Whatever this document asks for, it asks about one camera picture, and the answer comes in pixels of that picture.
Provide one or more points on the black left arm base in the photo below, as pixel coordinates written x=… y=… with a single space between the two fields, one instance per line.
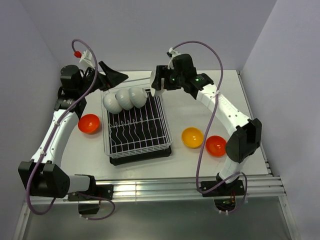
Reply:
x=90 y=202

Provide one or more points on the black drip tray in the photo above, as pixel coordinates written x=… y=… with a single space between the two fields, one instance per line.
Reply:
x=140 y=155

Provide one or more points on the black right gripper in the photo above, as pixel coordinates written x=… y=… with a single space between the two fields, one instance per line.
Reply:
x=162 y=71

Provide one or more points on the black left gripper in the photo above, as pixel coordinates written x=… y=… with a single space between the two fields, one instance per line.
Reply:
x=112 y=79

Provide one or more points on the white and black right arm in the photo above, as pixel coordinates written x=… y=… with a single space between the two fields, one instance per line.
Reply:
x=244 y=133

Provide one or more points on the white ribbed ceramic bowl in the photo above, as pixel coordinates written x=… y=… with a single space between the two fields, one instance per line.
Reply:
x=123 y=98

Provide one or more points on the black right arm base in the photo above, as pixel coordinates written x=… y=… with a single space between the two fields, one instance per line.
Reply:
x=229 y=196

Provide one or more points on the yellow plastic bowl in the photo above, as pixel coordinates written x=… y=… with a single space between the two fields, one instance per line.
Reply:
x=192 y=137

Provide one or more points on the orange plastic bowl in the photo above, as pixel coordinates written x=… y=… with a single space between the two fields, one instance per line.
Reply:
x=215 y=146
x=89 y=124

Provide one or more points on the aluminium frame rail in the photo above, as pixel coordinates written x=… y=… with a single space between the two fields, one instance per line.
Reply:
x=180 y=189

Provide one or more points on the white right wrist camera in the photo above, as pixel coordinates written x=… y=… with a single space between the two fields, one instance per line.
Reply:
x=172 y=53

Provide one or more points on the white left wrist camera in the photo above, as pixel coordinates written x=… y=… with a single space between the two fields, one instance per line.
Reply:
x=85 y=58

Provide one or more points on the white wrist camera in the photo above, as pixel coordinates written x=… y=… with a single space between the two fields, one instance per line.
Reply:
x=85 y=58
x=172 y=53

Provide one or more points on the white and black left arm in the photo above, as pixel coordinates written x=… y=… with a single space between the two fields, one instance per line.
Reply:
x=42 y=175

